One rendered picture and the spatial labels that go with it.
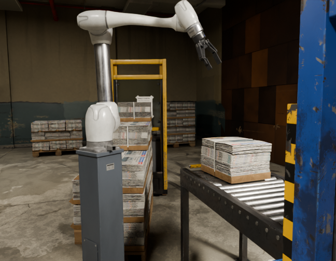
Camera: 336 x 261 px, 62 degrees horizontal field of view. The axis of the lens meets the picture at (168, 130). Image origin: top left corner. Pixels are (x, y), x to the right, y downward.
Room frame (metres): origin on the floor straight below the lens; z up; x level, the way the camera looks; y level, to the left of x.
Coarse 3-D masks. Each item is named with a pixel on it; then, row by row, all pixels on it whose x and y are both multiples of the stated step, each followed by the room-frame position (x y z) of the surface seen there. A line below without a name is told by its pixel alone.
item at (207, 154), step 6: (204, 138) 1.92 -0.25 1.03; (210, 138) 1.90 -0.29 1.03; (216, 138) 1.90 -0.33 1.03; (222, 138) 1.91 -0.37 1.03; (228, 138) 1.92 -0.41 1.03; (246, 138) 1.91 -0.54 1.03; (204, 144) 1.90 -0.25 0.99; (210, 144) 1.84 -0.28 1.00; (204, 150) 1.90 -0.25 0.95; (210, 150) 1.83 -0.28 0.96; (204, 156) 1.89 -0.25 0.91; (210, 156) 1.83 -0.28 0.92; (204, 162) 1.89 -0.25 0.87; (210, 162) 1.82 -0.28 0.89
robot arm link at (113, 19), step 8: (112, 16) 1.68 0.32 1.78; (120, 16) 1.69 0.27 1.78; (128, 16) 1.70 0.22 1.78; (136, 16) 1.72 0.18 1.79; (144, 16) 1.75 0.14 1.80; (176, 16) 1.82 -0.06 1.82; (112, 24) 1.70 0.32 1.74; (120, 24) 1.71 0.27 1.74; (128, 24) 1.72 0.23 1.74; (136, 24) 1.74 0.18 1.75; (144, 24) 1.76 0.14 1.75; (152, 24) 1.79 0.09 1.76; (160, 24) 1.82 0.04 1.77; (168, 24) 1.84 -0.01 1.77; (176, 24) 1.82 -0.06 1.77
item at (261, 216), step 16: (192, 176) 1.80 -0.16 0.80; (192, 192) 1.79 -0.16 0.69; (208, 192) 1.56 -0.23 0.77; (224, 192) 1.46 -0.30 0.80; (224, 208) 1.39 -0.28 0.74; (240, 208) 1.25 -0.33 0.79; (240, 224) 1.25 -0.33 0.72; (256, 224) 1.13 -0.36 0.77; (272, 224) 1.06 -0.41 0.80; (256, 240) 1.13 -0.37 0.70; (272, 240) 1.04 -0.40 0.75; (272, 256) 1.03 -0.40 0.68
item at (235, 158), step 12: (228, 144) 1.63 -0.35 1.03; (240, 144) 1.61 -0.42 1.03; (252, 144) 1.65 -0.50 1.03; (264, 144) 1.68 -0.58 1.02; (228, 156) 1.63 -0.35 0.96; (240, 156) 1.62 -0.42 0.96; (252, 156) 1.65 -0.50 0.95; (264, 156) 1.69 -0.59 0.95; (228, 168) 1.62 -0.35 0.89; (240, 168) 1.62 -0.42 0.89; (252, 168) 1.65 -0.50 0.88; (264, 168) 1.69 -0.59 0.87
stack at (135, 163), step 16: (128, 160) 2.20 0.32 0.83; (144, 160) 2.19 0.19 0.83; (128, 176) 2.06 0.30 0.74; (144, 176) 2.21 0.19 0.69; (144, 192) 2.12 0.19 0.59; (128, 208) 2.06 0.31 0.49; (144, 208) 2.12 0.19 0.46; (128, 224) 2.06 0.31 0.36; (144, 224) 2.16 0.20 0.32; (128, 240) 2.06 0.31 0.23; (144, 240) 2.12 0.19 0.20; (128, 256) 2.11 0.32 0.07; (144, 256) 2.06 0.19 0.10
